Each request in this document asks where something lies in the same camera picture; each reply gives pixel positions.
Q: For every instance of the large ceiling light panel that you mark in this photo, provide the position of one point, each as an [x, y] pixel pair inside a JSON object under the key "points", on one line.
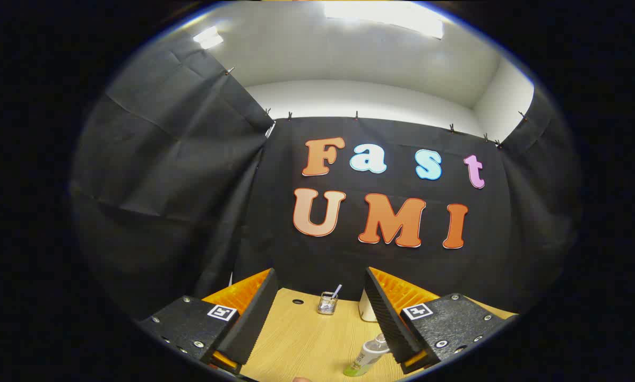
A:
{"points": [[386, 16]]}

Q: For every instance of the white toaster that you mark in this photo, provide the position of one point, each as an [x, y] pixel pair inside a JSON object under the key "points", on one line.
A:
{"points": [[368, 310]]}

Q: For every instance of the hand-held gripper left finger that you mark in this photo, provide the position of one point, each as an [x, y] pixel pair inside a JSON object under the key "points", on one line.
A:
{"points": [[254, 323]]}

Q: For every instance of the small ceiling light panel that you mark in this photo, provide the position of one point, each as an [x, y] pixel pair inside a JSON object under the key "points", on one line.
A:
{"points": [[208, 37]]}

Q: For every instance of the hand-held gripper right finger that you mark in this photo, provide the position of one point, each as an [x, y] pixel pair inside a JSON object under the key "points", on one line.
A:
{"points": [[389, 323]]}

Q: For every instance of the clear juice bottle white label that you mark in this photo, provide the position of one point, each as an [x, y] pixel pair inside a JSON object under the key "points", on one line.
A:
{"points": [[368, 356]]}

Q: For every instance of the wooden table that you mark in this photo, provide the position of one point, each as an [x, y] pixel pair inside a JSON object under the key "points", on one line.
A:
{"points": [[307, 339]]}

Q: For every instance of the thin utensil in holder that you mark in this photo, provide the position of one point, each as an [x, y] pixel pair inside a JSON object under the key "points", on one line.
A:
{"points": [[336, 291]]}

